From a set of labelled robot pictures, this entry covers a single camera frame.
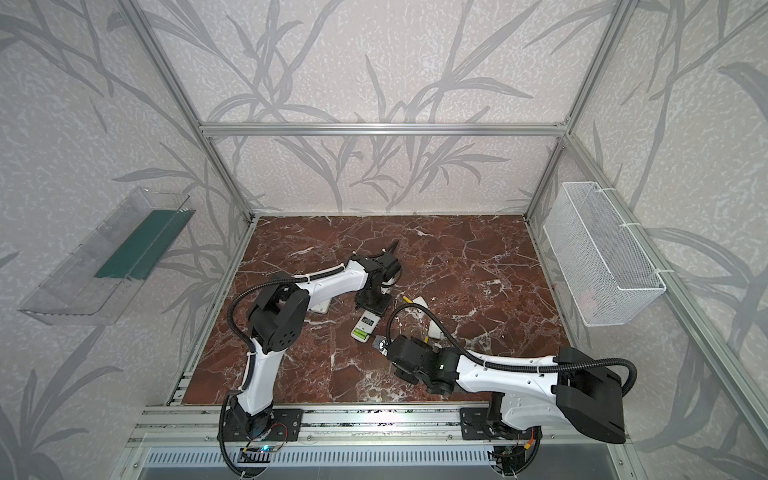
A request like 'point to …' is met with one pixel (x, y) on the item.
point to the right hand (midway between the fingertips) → (402, 340)
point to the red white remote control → (365, 326)
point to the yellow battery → (407, 300)
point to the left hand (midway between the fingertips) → (383, 303)
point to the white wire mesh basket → (611, 279)
